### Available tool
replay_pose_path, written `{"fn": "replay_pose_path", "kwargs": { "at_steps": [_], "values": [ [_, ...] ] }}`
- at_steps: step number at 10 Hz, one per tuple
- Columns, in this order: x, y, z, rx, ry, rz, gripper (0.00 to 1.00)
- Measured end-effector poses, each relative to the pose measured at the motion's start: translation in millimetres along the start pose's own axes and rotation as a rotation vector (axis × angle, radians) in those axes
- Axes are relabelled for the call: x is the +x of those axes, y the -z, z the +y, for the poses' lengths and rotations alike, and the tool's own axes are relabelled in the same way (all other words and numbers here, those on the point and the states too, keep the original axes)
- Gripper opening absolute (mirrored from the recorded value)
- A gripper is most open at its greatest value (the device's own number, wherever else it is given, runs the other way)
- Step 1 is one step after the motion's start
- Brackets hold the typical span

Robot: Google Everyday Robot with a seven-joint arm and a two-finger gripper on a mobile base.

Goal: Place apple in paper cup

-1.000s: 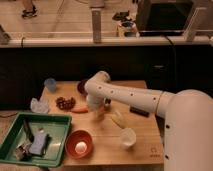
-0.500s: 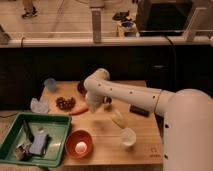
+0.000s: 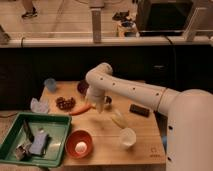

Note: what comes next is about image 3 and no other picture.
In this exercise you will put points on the black knife in tray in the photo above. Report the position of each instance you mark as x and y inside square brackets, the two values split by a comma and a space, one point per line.
[27, 131]

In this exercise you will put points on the blue sponge block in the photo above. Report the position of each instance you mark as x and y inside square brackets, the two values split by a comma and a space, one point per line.
[39, 143]

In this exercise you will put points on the crumpled clear plastic bag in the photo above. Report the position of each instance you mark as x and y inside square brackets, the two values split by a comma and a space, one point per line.
[39, 106]

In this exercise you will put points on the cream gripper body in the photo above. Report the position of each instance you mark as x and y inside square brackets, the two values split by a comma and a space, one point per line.
[99, 106]

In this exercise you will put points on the small steel cup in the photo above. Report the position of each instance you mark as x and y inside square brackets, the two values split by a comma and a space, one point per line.
[108, 100]

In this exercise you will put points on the white paper cup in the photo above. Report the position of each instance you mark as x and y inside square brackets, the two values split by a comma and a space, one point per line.
[127, 138]

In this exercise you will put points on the crumpled foil piece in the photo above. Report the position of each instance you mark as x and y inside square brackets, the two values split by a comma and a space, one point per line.
[22, 151]

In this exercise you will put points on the blue plastic cup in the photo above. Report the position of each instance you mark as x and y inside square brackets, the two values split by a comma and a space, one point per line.
[50, 84]

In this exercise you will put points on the red bowl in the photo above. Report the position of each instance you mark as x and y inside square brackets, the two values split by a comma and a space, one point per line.
[76, 137]

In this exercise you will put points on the white egg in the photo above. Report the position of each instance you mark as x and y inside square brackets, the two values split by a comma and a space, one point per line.
[81, 147]

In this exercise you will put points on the orange carrot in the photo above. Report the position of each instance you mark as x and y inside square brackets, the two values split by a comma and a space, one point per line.
[81, 110]

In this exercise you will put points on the black monitor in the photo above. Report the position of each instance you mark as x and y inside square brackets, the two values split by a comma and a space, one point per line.
[162, 15]

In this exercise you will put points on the yellow banana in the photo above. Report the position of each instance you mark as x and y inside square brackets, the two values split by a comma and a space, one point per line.
[119, 119]

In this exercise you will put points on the black rectangular remote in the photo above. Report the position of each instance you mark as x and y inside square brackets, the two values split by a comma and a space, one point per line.
[139, 110]

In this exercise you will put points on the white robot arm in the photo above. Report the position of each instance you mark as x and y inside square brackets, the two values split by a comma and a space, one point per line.
[189, 113]

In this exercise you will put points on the purple bowl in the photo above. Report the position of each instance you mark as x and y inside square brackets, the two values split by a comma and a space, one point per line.
[82, 87]

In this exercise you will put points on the wooden cutting board table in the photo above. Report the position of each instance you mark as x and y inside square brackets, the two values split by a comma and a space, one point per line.
[107, 149]

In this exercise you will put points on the green plastic tray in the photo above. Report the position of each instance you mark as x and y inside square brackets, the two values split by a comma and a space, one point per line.
[56, 126]

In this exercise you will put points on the dark red grapes bunch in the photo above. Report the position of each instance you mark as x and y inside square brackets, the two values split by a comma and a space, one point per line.
[65, 104]

